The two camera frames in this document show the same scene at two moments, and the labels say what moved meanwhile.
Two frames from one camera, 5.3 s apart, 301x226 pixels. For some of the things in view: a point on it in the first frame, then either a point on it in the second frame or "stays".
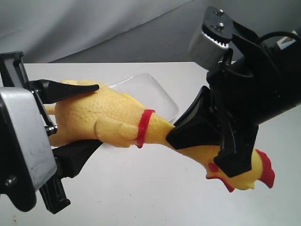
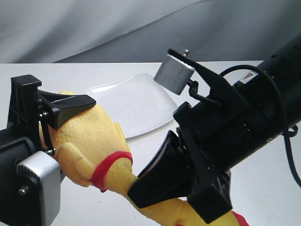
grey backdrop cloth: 91,31 stays
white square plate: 146,92 stays
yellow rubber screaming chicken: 108,116 -> 92,151
